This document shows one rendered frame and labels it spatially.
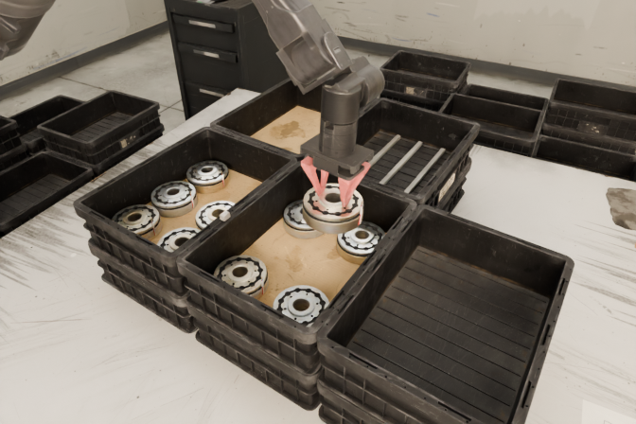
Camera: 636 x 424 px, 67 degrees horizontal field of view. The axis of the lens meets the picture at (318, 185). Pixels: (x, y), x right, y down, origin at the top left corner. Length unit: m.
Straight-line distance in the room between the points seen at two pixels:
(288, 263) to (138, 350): 0.35
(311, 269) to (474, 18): 3.33
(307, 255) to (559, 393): 0.54
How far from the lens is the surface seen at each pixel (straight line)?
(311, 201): 0.82
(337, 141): 0.72
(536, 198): 1.52
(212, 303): 0.92
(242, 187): 1.22
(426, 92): 2.49
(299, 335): 0.77
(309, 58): 0.70
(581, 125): 2.43
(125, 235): 0.99
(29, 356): 1.17
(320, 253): 1.02
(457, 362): 0.89
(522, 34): 4.08
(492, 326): 0.95
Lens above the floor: 1.54
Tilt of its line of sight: 36 degrees down
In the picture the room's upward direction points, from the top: straight up
